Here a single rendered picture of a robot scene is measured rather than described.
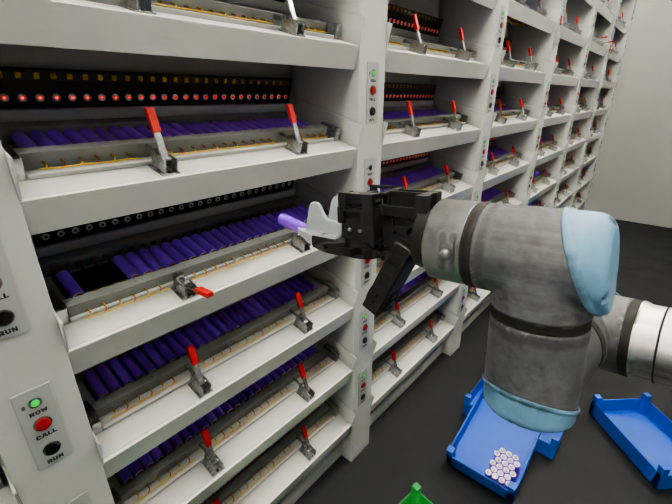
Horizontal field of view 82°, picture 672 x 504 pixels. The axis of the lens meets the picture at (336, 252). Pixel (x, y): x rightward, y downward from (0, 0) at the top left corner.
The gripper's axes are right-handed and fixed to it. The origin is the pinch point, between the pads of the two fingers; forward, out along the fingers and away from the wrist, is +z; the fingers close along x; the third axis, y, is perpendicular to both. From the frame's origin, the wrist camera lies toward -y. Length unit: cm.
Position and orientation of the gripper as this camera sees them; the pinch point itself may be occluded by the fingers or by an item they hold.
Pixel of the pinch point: (310, 233)
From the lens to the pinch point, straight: 57.4
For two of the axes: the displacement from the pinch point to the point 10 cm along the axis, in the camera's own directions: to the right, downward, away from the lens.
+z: -7.6, -1.6, 6.3
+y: -0.5, -9.5, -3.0
